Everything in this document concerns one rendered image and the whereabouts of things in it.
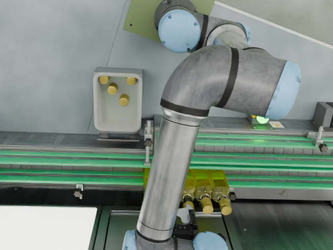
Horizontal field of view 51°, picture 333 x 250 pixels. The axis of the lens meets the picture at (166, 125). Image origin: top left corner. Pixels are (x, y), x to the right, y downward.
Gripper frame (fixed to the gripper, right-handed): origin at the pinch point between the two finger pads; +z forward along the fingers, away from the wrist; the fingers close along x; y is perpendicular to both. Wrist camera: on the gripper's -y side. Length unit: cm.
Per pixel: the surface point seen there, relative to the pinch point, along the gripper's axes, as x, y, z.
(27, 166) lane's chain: 2, 58, 29
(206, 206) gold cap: -1.8, -5.3, 1.0
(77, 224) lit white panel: 11.7, 36.4, 8.4
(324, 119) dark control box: -18, -54, 34
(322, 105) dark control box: -23, -54, 37
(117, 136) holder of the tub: -6.9, 25.4, 39.1
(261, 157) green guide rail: -5.7, -29.4, 25.9
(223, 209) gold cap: -0.8, -10.7, 1.0
